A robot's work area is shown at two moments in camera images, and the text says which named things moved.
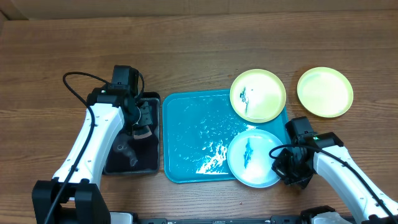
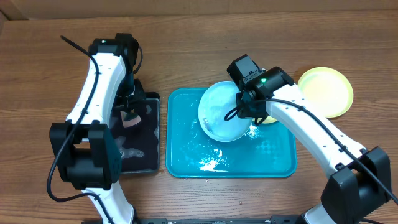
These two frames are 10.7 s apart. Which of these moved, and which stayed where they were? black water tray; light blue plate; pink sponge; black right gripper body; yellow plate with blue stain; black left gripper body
Moved: black left gripper body; pink sponge; black right gripper body; light blue plate
Stayed: yellow plate with blue stain; black water tray
